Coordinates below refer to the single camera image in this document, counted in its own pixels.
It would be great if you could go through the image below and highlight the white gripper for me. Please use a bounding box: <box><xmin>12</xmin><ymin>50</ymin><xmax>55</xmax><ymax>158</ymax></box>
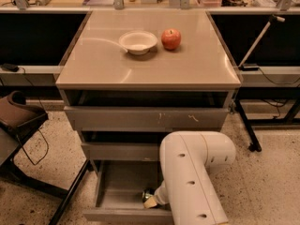
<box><xmin>143</xmin><ymin>182</ymin><xmax>170</xmax><ymax>209</ymax></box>

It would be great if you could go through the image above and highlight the green soda can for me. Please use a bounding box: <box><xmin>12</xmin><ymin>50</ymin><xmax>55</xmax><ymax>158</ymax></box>
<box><xmin>142</xmin><ymin>187</ymin><xmax>155</xmax><ymax>203</ymax></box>

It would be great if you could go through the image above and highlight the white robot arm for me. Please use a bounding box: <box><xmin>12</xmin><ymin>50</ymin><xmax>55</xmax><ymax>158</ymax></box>
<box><xmin>142</xmin><ymin>131</ymin><xmax>236</xmax><ymax>225</ymax></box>

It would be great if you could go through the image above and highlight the grey bottom drawer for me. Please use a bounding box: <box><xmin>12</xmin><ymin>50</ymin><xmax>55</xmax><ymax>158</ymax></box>
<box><xmin>83</xmin><ymin>161</ymin><xmax>173</xmax><ymax>225</ymax></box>

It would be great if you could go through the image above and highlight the grey drawer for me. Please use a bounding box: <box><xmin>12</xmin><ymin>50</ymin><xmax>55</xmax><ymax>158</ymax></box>
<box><xmin>82</xmin><ymin>132</ymin><xmax>167</xmax><ymax>161</ymax></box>
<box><xmin>83</xmin><ymin>161</ymin><xmax>173</xmax><ymax>225</ymax></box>
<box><xmin>65</xmin><ymin>90</ymin><xmax>230</xmax><ymax>132</ymax></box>

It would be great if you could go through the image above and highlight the grey middle drawer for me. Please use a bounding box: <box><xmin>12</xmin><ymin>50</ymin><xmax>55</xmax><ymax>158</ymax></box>
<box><xmin>82</xmin><ymin>132</ymin><xmax>167</xmax><ymax>161</ymax></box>

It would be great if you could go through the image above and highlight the grey top drawer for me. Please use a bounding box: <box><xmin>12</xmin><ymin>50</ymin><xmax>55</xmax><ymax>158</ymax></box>
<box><xmin>65</xmin><ymin>90</ymin><xmax>230</xmax><ymax>132</ymax></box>

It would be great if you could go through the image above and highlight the grey drawer cabinet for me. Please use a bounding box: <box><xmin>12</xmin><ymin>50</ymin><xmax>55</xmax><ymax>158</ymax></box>
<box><xmin>55</xmin><ymin>8</ymin><xmax>242</xmax><ymax>173</ymax></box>

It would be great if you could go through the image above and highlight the black table leg right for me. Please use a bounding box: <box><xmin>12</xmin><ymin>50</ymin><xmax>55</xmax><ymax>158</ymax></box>
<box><xmin>234</xmin><ymin>99</ymin><xmax>262</xmax><ymax>152</ymax></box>

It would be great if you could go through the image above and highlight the brown chair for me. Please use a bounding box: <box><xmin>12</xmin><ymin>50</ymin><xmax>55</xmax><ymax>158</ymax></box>
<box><xmin>0</xmin><ymin>91</ymin><xmax>90</xmax><ymax>225</ymax></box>

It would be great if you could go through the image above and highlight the white bowl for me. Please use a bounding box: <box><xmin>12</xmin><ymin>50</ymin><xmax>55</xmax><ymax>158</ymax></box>
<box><xmin>119</xmin><ymin>31</ymin><xmax>158</xmax><ymax>55</ymax></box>

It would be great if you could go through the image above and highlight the red apple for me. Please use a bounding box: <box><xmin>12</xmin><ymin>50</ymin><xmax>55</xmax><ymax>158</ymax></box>
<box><xmin>161</xmin><ymin>28</ymin><xmax>181</xmax><ymax>51</ymax></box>

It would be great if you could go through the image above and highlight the black device on right shelf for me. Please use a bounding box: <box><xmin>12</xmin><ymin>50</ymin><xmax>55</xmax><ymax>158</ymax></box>
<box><xmin>239</xmin><ymin>64</ymin><xmax>259</xmax><ymax>71</ymax></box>

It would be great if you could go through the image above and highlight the black power adapter left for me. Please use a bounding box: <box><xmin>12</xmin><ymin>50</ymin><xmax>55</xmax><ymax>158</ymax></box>
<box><xmin>1</xmin><ymin>64</ymin><xmax>20</xmax><ymax>72</ymax></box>

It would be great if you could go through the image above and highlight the white stick with black tip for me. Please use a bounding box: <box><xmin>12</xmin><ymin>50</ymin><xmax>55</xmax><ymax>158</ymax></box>
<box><xmin>238</xmin><ymin>15</ymin><xmax>285</xmax><ymax>69</ymax></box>

